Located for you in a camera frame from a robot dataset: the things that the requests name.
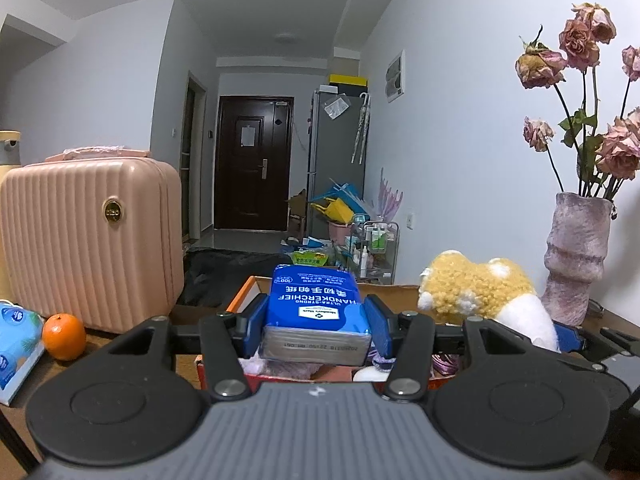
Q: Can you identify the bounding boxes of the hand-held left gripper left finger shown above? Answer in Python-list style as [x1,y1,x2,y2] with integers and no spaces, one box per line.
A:
[107,292,269,402]

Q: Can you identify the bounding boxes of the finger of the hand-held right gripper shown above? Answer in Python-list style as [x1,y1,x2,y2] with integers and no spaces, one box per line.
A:
[600,327,640,359]
[552,324,626,372]

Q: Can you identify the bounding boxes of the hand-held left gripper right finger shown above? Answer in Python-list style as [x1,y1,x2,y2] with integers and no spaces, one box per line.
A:
[363,294,531,402]

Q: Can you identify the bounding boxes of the red cardboard box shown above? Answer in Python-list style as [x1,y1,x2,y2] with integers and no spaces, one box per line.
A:
[195,275,453,395]

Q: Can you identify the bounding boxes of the blue handkerchief pack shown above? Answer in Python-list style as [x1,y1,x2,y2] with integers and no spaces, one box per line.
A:
[258,262,373,367]

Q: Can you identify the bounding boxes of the lilac fluffy towel roll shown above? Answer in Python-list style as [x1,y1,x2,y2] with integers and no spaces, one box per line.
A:
[242,350,326,381]

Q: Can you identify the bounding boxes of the purple satin scrunchie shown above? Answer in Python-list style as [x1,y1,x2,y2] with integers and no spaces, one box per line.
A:
[431,353,457,377]

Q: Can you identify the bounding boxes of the yellow and white plush toy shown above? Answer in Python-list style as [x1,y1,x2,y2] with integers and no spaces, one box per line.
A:
[417,250,561,353]

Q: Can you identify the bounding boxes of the dark doormat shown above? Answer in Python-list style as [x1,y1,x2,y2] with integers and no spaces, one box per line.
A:
[177,247,293,307]

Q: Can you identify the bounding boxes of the purple ceramic vase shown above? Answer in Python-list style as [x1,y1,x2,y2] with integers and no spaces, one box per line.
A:
[541,191,613,326]

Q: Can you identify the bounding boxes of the green packet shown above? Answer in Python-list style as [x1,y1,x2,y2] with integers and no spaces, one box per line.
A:
[290,250,328,267]

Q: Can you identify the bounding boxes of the pink bucket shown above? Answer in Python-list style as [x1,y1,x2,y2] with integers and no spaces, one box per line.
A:
[327,220,353,246]

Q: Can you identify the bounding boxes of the brown cardboard box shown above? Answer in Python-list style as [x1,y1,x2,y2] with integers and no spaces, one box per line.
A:
[286,189,308,241]

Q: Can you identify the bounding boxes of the blue and yellow bags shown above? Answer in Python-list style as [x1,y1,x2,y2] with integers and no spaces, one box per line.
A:
[310,177,373,223]

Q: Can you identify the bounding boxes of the purple feather decoration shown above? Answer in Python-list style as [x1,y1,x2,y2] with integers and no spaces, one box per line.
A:
[375,167,403,223]

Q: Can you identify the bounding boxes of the dark wooden door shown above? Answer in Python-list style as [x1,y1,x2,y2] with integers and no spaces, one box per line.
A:
[214,95,295,232]

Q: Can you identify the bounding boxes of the grey refrigerator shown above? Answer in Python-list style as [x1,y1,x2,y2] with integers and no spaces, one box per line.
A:
[306,87,368,241]

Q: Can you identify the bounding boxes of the pink ribbed suitcase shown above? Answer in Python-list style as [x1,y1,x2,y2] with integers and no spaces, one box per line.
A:
[0,146,185,335]

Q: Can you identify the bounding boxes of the orange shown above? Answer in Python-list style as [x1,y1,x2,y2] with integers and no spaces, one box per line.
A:
[42,313,87,362]

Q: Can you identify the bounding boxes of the dried pink roses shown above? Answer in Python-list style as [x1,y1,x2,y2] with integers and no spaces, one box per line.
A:
[515,2,640,201]

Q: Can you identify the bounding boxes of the white folded umbrella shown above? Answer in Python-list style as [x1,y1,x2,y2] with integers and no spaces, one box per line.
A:
[351,92,372,165]

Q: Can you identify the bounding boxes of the paper sheet on refrigerator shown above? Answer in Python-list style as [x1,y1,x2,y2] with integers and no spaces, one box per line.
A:
[324,96,351,120]

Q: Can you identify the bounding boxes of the light blue tissue pack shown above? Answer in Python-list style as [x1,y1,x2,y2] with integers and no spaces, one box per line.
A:
[0,300,46,406]

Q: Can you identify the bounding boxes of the cream thermos jug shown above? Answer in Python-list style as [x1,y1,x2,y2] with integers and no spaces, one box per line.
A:
[0,130,22,168]

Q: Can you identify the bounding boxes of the wire cart with bottles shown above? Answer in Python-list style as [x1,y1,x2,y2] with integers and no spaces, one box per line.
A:
[350,220,400,286]

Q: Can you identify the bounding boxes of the side door frame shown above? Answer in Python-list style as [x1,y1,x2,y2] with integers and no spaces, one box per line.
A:
[180,72,207,241]

